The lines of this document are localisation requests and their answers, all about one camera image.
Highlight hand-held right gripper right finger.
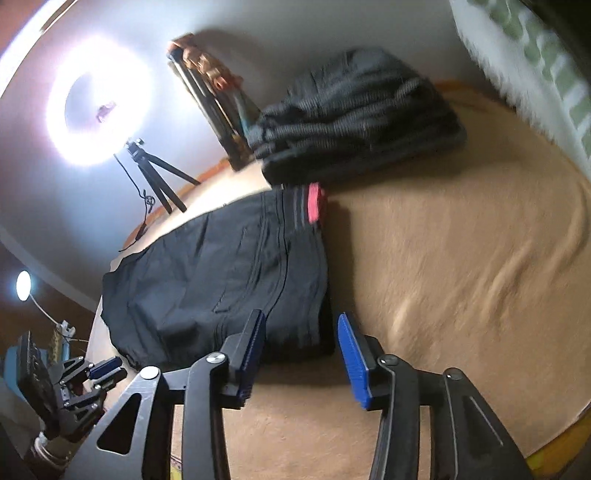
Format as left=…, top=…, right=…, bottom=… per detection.
left=338, top=313, right=536, bottom=480

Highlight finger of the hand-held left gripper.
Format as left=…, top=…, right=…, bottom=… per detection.
left=59, top=356, right=125, bottom=386
left=62, top=368, right=129, bottom=414

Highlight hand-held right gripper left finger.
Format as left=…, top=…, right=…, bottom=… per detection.
left=62, top=309, right=267, bottom=480

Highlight black pants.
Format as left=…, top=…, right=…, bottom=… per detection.
left=100, top=188, right=335, bottom=370

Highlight small round lamp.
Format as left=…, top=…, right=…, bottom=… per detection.
left=15, top=271, right=33, bottom=303

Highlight pink cloth item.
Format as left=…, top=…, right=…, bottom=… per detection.
left=307, top=182, right=328, bottom=224

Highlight small black tripod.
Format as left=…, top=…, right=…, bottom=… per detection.
left=124, top=137, right=201, bottom=214

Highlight folded metal stand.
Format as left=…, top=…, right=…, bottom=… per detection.
left=166, top=39, right=262, bottom=171

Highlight stack of folded dark clothes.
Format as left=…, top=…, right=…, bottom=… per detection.
left=247, top=46, right=467, bottom=185

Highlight orange printed bedsheet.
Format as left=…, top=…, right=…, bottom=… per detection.
left=121, top=79, right=591, bottom=472

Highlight orange flower garland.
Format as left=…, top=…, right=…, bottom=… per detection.
left=168, top=34, right=243, bottom=93

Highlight green and white towel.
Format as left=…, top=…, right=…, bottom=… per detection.
left=450, top=0, right=591, bottom=169

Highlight white cable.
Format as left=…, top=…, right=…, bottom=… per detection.
left=28, top=296, right=77, bottom=337

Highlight black cable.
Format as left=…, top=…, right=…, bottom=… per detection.
left=115, top=154, right=155, bottom=252

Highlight ring light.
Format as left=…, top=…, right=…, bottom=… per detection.
left=45, top=37, right=155, bottom=168

